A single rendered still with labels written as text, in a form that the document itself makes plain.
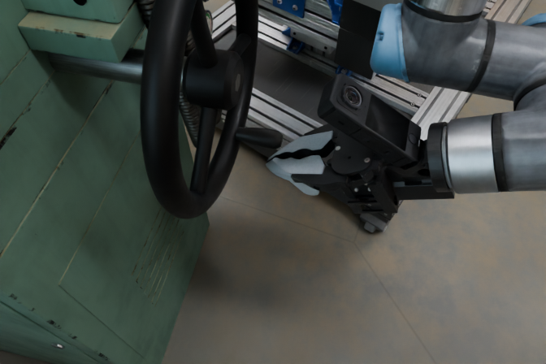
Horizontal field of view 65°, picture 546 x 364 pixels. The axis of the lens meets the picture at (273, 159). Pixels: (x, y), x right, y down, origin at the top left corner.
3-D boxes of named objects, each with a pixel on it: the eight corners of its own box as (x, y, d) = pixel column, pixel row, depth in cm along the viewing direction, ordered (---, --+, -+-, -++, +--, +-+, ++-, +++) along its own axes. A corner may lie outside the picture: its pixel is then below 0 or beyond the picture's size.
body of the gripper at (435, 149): (348, 215, 51) (457, 214, 44) (318, 174, 45) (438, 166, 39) (358, 164, 55) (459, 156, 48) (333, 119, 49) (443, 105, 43)
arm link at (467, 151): (491, 161, 36) (491, 93, 41) (435, 164, 39) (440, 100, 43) (501, 207, 41) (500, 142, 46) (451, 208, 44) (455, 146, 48)
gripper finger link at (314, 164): (278, 204, 55) (344, 202, 50) (254, 178, 51) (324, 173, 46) (283, 184, 57) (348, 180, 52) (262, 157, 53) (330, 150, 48)
